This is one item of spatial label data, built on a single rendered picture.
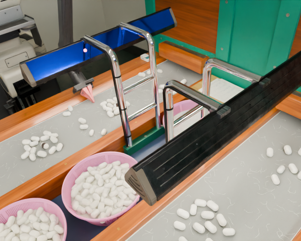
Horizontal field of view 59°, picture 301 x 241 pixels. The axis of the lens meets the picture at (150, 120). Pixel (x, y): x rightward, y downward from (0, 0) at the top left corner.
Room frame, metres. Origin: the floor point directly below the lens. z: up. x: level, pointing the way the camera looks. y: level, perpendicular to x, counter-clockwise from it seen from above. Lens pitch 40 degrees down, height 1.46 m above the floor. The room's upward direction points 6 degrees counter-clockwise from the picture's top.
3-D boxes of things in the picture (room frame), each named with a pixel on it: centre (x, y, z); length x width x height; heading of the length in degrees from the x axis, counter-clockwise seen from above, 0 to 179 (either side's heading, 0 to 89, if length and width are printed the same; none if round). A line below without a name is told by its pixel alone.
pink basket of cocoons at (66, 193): (0.54, 0.17, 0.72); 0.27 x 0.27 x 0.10
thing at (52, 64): (0.93, 0.12, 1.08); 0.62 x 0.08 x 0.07; 126
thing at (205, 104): (0.54, -0.16, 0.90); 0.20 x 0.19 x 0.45; 126
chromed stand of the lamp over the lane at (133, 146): (0.86, 0.08, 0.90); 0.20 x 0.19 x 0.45; 126
